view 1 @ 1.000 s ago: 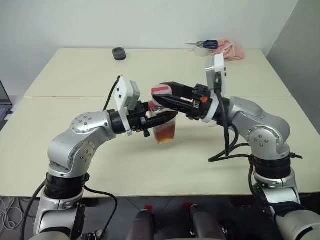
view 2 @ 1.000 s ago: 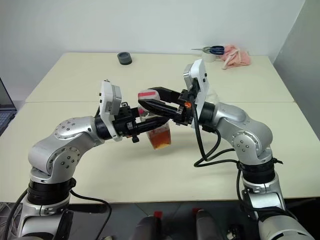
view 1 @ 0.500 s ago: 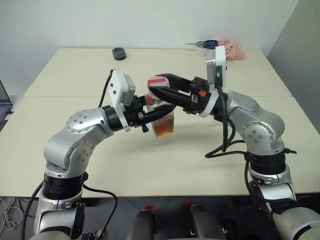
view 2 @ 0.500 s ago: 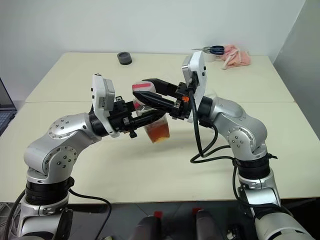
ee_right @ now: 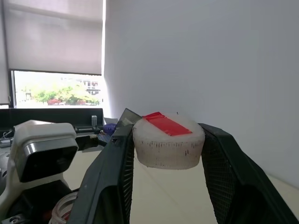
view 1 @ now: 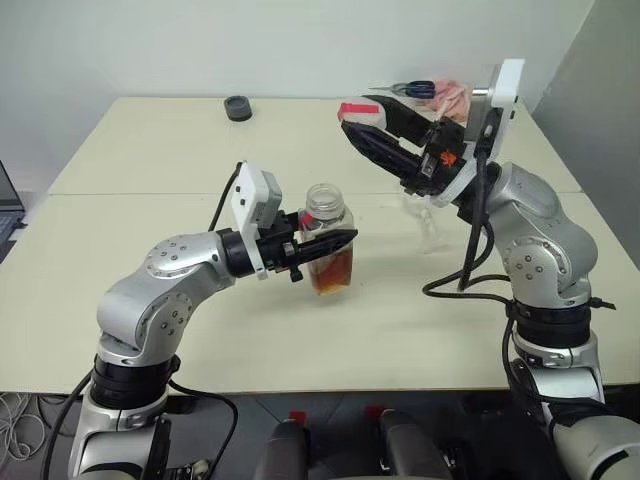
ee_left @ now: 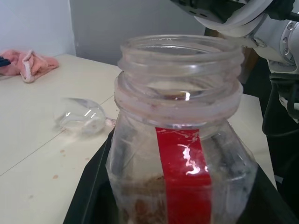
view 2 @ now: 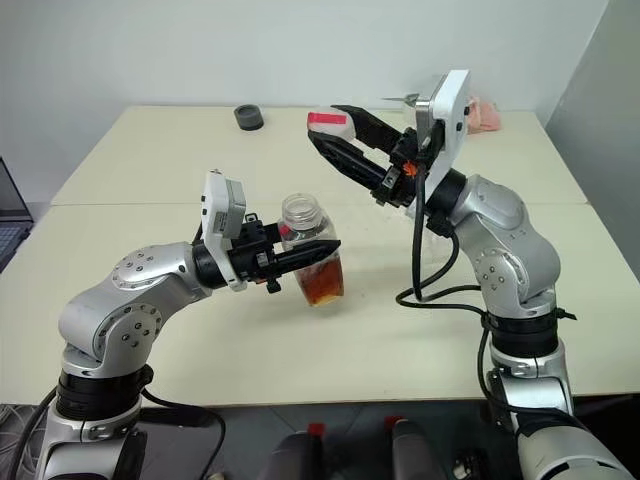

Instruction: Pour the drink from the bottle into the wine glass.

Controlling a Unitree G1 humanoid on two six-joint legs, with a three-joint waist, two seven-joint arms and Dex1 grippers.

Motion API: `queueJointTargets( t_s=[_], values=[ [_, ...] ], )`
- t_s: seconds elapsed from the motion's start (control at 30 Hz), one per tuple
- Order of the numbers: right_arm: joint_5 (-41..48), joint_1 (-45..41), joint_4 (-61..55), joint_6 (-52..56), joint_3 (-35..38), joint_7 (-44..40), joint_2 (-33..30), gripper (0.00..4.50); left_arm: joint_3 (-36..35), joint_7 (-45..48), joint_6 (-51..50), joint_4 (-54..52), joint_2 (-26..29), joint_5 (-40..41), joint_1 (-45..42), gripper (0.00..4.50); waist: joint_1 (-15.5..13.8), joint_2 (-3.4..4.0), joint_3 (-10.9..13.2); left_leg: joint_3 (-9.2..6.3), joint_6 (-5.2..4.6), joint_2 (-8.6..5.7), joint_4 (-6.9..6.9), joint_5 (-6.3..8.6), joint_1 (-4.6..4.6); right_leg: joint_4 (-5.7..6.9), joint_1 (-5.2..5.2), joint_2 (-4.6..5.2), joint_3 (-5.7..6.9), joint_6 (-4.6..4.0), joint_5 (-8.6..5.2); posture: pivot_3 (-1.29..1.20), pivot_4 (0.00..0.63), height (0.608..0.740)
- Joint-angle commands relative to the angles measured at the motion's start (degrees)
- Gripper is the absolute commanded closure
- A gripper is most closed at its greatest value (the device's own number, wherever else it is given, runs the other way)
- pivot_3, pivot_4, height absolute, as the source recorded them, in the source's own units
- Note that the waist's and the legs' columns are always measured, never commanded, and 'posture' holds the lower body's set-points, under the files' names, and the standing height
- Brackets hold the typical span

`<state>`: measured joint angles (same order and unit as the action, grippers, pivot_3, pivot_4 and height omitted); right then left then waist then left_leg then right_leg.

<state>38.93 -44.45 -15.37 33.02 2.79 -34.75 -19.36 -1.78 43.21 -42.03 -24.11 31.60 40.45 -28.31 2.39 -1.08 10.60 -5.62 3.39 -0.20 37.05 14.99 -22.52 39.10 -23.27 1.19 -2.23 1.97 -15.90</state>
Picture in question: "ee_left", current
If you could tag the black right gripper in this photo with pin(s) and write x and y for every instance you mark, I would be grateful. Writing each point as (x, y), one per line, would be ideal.
(198, 7)

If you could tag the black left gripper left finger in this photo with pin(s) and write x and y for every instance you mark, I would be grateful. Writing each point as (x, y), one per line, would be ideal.
(91, 193)

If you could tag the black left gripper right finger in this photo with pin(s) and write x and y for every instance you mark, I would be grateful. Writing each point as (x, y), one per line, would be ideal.
(264, 203)

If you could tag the clear bottle with red stripe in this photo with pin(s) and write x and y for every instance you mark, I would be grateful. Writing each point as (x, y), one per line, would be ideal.
(177, 144)

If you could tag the pink cloth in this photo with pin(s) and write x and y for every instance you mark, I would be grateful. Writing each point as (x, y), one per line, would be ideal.
(35, 63)

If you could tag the small black object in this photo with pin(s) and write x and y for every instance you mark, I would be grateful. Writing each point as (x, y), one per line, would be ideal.
(4, 61)

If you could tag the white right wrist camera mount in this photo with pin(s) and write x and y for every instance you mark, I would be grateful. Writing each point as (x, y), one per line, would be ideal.
(236, 24)

